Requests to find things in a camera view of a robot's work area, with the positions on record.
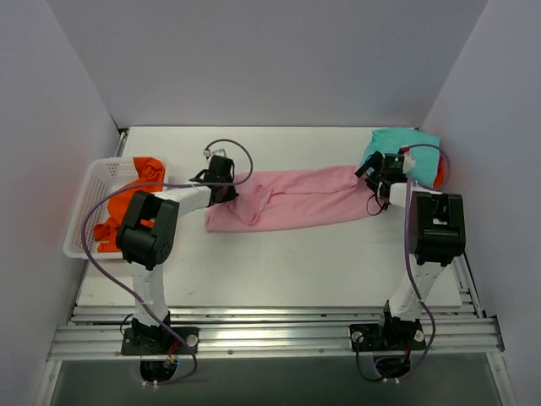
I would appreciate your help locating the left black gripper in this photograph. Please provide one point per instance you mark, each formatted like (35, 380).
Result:
(226, 194)

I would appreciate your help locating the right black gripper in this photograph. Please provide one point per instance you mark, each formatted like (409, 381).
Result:
(373, 170)

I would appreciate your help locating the pink t shirt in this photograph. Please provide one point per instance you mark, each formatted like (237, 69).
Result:
(284, 200)

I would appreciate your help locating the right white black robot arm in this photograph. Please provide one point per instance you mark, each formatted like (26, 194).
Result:
(434, 235)

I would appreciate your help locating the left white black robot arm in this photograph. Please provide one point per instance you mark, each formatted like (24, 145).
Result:
(146, 238)

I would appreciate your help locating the teal folded t shirt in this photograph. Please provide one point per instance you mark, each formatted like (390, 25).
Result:
(390, 140)

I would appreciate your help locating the orange folded t shirt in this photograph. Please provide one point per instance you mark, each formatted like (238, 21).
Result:
(441, 185)

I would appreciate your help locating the magenta folded t shirt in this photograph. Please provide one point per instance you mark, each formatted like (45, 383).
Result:
(440, 176)

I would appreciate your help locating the orange t shirt in basket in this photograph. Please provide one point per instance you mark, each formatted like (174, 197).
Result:
(148, 169)

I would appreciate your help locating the white plastic basket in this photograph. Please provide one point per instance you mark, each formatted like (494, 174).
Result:
(102, 178)

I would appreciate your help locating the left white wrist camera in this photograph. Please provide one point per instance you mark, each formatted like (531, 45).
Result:
(208, 152)

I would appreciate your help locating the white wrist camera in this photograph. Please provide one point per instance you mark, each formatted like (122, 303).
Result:
(208, 152)
(409, 160)

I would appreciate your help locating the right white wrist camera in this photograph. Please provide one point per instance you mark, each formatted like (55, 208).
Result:
(409, 160)

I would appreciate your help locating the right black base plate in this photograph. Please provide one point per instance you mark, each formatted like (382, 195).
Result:
(373, 338)

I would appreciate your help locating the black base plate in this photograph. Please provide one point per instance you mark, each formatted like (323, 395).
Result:
(161, 343)
(373, 338)

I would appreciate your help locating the aluminium rail frame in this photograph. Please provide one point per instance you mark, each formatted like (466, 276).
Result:
(289, 295)

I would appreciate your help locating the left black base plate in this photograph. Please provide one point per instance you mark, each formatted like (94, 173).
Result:
(161, 343)

